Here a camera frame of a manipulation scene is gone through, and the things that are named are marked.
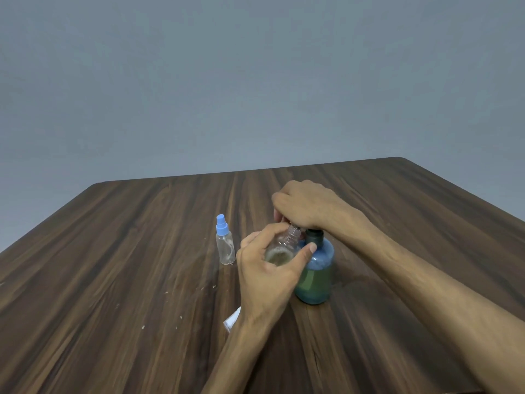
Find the white spray cap with tube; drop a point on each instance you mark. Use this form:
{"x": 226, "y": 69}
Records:
{"x": 231, "y": 320}

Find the person's right forearm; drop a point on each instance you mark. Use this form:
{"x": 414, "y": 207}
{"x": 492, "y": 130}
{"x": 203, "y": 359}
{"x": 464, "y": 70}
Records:
{"x": 434, "y": 299}

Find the clear small bottle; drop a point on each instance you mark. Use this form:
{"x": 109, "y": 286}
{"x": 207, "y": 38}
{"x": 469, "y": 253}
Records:
{"x": 283, "y": 248}

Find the blue-capped small spray bottle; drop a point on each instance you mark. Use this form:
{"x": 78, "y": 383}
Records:
{"x": 224, "y": 250}

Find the blue green pump bottle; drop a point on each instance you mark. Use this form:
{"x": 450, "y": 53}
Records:
{"x": 313, "y": 283}

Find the person's left hand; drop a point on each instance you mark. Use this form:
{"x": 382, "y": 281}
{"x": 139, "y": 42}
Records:
{"x": 262, "y": 289}

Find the person's right hand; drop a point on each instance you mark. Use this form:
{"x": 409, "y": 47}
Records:
{"x": 313, "y": 205}

